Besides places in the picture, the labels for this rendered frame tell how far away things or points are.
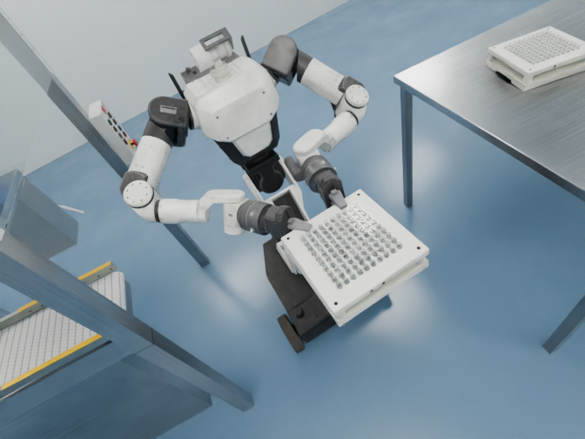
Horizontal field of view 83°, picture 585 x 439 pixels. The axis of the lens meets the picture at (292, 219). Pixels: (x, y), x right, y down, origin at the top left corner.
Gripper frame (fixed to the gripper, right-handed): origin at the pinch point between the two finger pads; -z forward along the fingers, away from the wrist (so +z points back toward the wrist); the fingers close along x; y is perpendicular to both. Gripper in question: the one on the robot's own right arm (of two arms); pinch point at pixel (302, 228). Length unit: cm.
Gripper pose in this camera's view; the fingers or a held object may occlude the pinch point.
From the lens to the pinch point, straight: 83.6
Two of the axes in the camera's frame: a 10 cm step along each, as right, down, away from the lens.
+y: -4.8, 7.4, -4.8
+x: 2.8, 6.4, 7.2
